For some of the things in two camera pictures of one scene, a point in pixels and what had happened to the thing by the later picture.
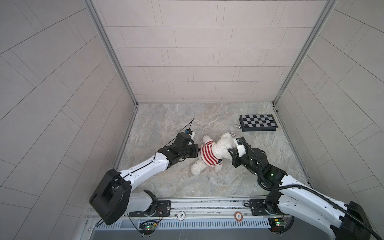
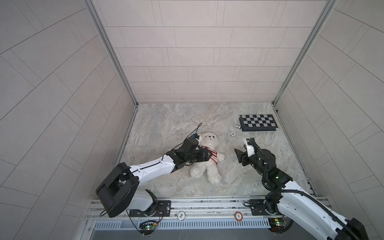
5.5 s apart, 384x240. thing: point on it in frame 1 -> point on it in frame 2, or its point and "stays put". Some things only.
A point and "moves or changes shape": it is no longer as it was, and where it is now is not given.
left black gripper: [194, 153] -> [202, 156]
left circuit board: [147, 228] stays put
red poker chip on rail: [238, 216] stays put
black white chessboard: [258, 122] stays put
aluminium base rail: [211, 208] stays put
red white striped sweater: [209, 156] moves or changes shape
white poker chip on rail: [181, 215] stays put
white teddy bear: [213, 154] moves or changes shape
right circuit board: [277, 224] stays put
